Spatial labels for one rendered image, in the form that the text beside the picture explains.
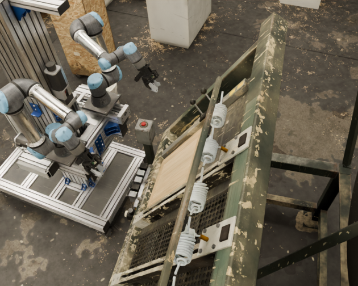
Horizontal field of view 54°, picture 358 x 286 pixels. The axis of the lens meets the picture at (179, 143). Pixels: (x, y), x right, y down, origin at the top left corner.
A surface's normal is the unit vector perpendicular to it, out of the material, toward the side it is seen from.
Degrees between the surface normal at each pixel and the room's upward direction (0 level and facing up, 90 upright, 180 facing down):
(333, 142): 0
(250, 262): 33
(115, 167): 0
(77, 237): 0
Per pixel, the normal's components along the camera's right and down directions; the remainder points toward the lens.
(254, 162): 0.48, -0.42
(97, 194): -0.05, -0.61
